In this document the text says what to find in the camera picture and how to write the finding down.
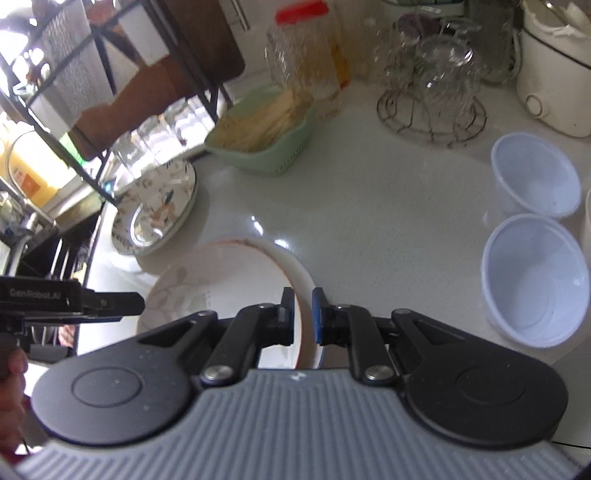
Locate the round wire cup rack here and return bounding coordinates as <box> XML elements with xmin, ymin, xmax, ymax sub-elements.
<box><xmin>376</xmin><ymin>85</ymin><xmax>489</xmax><ymax>149</ymax></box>

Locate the black metal shelf rack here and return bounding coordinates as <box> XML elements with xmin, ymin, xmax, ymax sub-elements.
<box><xmin>0</xmin><ymin>0</ymin><xmax>235</xmax><ymax>208</ymax></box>

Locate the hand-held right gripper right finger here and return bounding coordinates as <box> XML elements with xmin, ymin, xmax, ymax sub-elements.
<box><xmin>312</xmin><ymin>287</ymin><xmax>465</xmax><ymax>385</ymax></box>

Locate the clear glass pitcher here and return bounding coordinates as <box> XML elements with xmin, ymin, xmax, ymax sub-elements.
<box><xmin>465</xmin><ymin>0</ymin><xmax>520</xmax><ymax>85</ymax></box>

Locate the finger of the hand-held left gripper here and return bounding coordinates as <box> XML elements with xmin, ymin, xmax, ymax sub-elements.
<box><xmin>83</xmin><ymin>291</ymin><xmax>144</xmax><ymax>320</ymax></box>

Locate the white leaf-print plate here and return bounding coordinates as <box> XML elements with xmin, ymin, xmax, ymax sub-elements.
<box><xmin>136</xmin><ymin>237</ymin><xmax>325</xmax><ymax>371</ymax></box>

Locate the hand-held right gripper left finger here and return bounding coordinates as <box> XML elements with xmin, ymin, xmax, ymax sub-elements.
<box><xmin>137</xmin><ymin>286</ymin><xmax>296</xmax><ymax>387</ymax></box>

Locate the white electric cooking pot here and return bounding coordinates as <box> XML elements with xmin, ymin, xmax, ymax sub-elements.
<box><xmin>514</xmin><ymin>0</ymin><xmax>591</xmax><ymax>139</ymax></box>

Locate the person's left hand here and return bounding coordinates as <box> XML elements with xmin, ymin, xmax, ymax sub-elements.
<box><xmin>0</xmin><ymin>352</ymin><xmax>29</xmax><ymax>444</ymax></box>

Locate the yellow plastic bottle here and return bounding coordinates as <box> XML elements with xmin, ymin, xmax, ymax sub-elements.
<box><xmin>0</xmin><ymin>130</ymin><xmax>64</xmax><ymax>209</ymax></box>

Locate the red-lid plastic jar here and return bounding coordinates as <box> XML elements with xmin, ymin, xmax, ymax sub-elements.
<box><xmin>265</xmin><ymin>0</ymin><xmax>345</xmax><ymax>104</ymax></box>

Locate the green plastic basket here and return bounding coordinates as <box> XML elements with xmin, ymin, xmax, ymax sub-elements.
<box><xmin>204</xmin><ymin>87</ymin><xmax>320</xmax><ymax>177</ymax></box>

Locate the brown wooden cutting board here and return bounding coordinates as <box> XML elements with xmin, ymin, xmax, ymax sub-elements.
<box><xmin>68</xmin><ymin>0</ymin><xmax>246</xmax><ymax>160</ymax></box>

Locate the floral plate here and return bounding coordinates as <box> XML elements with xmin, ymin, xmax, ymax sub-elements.
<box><xmin>110</xmin><ymin>159</ymin><xmax>199</xmax><ymax>257</ymax></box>

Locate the white bowl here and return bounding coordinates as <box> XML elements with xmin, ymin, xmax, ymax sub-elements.
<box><xmin>490</xmin><ymin>131</ymin><xmax>583</xmax><ymax>220</ymax></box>
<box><xmin>480</xmin><ymin>213</ymin><xmax>591</xmax><ymax>350</ymax></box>

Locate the clear glass jar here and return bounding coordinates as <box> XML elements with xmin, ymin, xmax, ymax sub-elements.
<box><xmin>159</xmin><ymin>98</ymin><xmax>197</xmax><ymax>145</ymax></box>
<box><xmin>112</xmin><ymin>116</ymin><xmax>158</xmax><ymax>180</ymax></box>

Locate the bundle of wooden chopsticks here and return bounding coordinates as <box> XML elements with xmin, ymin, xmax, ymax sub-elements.
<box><xmin>213</xmin><ymin>88</ymin><xmax>311</xmax><ymax>154</ymax></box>

